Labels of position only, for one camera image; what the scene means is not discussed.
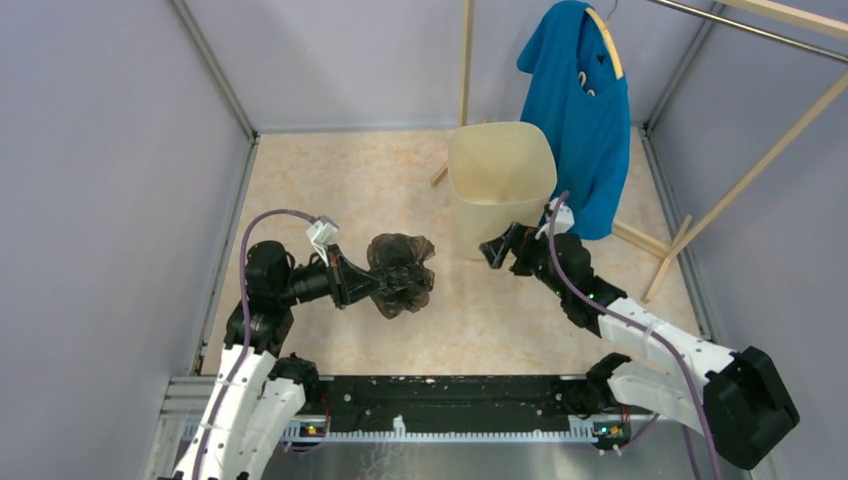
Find blue t-shirt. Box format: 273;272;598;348
516;1;630;240

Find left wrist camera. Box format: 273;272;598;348
306;215;339;262

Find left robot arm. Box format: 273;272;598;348
168;241;388;479

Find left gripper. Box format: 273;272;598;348
277;243;387;309

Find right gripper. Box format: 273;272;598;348
478;222;569;300

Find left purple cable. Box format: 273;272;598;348
188;209;327;480

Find cream plastic trash bin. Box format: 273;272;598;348
447;121;557;260

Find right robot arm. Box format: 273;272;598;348
479;223;800;470

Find dark translucent trash bag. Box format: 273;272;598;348
367;233;435;319

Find white comb cable tray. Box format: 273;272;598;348
278;416;598;446

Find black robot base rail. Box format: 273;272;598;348
299;375;621;434

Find wooden clothes hanger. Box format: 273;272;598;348
586;6;625;80

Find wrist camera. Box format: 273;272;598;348
534;200;575;240
306;215;339;262

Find wooden clothes rack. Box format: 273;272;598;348
428;0;848;305

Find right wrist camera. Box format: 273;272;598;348
534;200;575;240

